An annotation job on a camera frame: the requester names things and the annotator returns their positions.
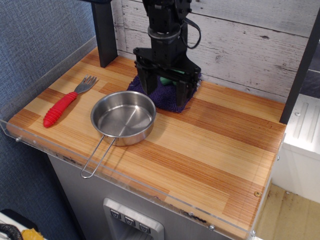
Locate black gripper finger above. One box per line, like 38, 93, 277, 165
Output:
176, 81, 193, 107
137, 67, 159, 95

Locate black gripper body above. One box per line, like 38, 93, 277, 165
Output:
133, 29, 201, 87

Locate green toy broccoli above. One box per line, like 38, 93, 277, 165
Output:
159, 70, 185, 86

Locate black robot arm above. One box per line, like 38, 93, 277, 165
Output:
133, 0, 201, 107

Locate yellow object at corner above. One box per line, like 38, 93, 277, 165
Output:
21, 228, 45, 240

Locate purple folded towel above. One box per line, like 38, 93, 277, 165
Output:
127, 75, 200, 113

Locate small steel saucepan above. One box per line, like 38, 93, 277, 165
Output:
80, 90, 157, 179

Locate grey cabinet with dispenser panel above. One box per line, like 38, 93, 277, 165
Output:
47, 152, 241, 240

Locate white ribbed appliance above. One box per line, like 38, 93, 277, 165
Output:
271, 94, 320, 203

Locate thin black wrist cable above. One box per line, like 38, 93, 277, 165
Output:
181, 17, 202, 50

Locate dark left frame post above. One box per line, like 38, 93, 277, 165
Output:
90, 0, 118, 68

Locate dark frame post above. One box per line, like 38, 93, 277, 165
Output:
279, 10, 320, 124
90, 0, 118, 68

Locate red handled fork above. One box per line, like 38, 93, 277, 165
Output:
43, 75, 98, 128

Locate dark right frame post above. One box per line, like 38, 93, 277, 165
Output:
279, 10, 320, 124

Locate black sleeved cable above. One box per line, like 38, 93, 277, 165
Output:
0, 223, 25, 240

